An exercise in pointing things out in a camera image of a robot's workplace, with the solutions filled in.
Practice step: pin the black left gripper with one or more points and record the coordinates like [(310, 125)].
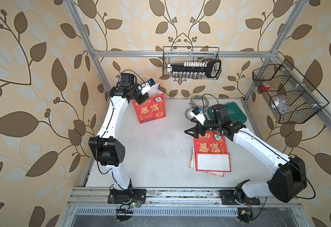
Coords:
[(142, 98)]

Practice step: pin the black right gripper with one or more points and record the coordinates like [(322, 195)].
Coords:
[(199, 126)]

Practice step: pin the red paper bag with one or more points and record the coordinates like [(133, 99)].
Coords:
[(153, 108), (211, 153)]

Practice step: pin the red paper bag front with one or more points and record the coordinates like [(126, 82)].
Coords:
[(211, 153)]

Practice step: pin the floral painted paper bag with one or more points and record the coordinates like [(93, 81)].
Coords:
[(218, 174)]

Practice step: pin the white Happy Every Day bag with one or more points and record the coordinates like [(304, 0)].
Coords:
[(192, 159)]

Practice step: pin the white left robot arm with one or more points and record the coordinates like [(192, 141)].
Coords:
[(108, 151)]

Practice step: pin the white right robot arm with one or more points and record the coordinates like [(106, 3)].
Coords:
[(289, 174)]

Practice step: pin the clear plastic bag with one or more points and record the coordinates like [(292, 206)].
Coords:
[(280, 104)]

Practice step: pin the green plastic tool case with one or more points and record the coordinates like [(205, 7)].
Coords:
[(234, 112)]

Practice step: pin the black socket set holder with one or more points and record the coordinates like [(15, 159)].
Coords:
[(208, 69)]

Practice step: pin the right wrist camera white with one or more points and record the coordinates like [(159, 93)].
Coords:
[(197, 115)]

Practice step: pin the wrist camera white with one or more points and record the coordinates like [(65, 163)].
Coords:
[(146, 86), (197, 115)]

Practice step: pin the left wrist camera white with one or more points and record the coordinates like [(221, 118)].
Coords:
[(146, 86)]

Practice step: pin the black wire basket back wall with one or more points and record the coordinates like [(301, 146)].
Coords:
[(181, 54)]

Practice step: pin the black wire basket wall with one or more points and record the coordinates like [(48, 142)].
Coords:
[(305, 100), (181, 54)]

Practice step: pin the black wire basket right wall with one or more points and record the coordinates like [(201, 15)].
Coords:
[(305, 100)]

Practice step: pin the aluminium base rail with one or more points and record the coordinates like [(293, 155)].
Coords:
[(191, 202)]

